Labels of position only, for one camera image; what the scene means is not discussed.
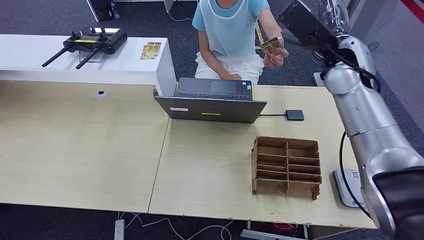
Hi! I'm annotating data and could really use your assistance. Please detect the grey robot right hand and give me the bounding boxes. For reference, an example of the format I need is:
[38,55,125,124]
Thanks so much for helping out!
[281,0,351,50]

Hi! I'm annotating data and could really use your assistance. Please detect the person's left hand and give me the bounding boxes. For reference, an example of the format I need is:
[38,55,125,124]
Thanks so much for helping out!
[263,37,290,69]

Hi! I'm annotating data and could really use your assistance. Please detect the gold ID card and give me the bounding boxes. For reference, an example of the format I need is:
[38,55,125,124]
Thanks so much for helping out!
[258,36,283,56]

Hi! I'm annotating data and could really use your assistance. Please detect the person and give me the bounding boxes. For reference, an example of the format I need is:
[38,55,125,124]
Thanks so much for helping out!
[192,0,290,85]

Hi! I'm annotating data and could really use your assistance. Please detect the brown cardboard card organizer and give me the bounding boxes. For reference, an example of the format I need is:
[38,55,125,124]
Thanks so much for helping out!
[251,136,323,201]

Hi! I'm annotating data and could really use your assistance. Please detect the white card reader pad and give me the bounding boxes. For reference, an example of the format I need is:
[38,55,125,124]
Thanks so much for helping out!
[332,169,366,209]

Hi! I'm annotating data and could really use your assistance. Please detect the grey laptop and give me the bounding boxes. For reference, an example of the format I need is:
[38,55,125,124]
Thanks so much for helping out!
[154,77,268,124]

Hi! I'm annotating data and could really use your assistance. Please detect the grey kiosk stand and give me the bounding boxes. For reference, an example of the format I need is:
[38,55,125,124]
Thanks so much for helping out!
[312,0,400,89]

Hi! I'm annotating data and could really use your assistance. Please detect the small black square box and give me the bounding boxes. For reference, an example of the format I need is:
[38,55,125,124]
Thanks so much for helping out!
[285,109,305,122]

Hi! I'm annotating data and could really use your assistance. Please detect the plastic water bottle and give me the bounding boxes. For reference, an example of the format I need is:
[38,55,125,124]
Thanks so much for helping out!
[110,0,121,20]

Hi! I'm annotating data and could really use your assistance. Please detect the black remote controller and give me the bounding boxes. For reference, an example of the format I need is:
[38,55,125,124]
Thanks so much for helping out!
[41,27,128,70]

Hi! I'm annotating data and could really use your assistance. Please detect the black computer tower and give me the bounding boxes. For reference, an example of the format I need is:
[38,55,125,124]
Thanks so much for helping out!
[86,0,114,23]

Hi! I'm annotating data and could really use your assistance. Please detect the red object under desk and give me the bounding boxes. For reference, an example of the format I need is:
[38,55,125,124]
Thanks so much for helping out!
[269,224,298,237]

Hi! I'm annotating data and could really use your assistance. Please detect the white desk foot bar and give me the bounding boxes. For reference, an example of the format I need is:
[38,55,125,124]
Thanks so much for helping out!
[240,230,301,240]

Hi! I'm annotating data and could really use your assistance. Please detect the white power strip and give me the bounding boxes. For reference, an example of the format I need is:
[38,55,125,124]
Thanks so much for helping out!
[114,219,126,240]

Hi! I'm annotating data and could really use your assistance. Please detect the white counter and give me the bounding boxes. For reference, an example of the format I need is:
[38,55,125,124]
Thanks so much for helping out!
[0,33,178,98]

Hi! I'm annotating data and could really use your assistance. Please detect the thin white cable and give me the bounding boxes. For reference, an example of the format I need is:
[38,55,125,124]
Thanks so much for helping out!
[164,9,195,23]

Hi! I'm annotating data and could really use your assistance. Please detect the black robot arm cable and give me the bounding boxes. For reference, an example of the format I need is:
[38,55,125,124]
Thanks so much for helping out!
[339,131,373,220]

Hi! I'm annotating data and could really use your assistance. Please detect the grey desk cable grommet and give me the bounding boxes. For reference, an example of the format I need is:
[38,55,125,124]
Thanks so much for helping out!
[93,89,109,102]

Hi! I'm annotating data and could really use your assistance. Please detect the metal wire controller stand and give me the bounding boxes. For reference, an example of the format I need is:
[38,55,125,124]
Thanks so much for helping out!
[77,50,103,64]

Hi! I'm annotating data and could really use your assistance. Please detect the white floor cable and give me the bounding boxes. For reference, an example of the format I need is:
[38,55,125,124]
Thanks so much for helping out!
[117,212,234,240]

